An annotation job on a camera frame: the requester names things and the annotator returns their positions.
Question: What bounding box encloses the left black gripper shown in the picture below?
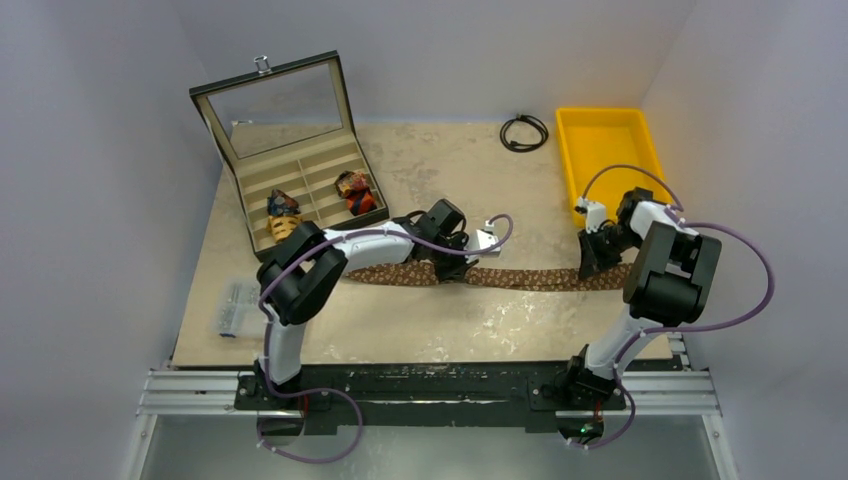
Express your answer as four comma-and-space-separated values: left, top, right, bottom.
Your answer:
428, 233, 478, 284

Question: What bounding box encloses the brown floral tie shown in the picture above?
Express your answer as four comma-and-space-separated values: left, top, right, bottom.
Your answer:
346, 262, 631, 292

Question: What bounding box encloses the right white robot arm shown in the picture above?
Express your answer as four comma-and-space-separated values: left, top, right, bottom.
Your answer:
561, 187, 722, 407

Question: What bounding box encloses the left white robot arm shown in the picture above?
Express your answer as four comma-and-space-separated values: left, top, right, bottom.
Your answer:
256, 200, 478, 409

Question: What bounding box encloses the orange navy rolled tie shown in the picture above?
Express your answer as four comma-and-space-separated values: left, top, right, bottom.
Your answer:
345, 188, 378, 216

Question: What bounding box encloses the yellow plastic tray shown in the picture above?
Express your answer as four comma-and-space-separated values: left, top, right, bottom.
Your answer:
555, 107, 673, 229

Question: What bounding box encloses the multicolour patterned rolled tie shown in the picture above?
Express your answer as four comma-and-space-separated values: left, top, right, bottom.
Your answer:
334, 171, 369, 198

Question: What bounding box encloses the yellow patterned rolled tie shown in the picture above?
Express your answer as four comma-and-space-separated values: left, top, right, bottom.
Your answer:
266, 214, 303, 244

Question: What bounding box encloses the dark floral rolled tie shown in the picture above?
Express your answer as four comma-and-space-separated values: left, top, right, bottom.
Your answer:
266, 189, 301, 217

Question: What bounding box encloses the black tie display box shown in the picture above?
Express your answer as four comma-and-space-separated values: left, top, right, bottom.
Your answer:
189, 50, 390, 260

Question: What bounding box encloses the clear plastic screw box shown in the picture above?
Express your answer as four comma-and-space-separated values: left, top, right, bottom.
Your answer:
211, 278, 267, 339

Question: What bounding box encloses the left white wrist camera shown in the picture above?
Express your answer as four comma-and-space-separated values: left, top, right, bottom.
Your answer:
465, 221, 501, 262

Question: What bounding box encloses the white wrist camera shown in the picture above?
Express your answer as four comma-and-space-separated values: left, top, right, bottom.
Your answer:
465, 221, 501, 262
574, 197, 609, 233

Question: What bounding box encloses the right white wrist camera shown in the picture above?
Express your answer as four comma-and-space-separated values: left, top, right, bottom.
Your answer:
574, 197, 609, 233

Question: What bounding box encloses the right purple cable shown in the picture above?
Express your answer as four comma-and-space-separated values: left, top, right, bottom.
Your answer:
568, 164, 776, 452

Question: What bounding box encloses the purple cable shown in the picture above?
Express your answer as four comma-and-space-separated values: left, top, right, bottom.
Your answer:
568, 164, 776, 452
255, 213, 515, 465

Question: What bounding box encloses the black coiled cable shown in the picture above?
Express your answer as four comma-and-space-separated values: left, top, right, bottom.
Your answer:
499, 114, 550, 154

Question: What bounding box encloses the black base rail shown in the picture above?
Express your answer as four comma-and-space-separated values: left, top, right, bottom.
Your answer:
234, 361, 626, 437

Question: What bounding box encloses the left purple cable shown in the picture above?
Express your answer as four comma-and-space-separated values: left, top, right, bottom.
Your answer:
255, 213, 515, 465

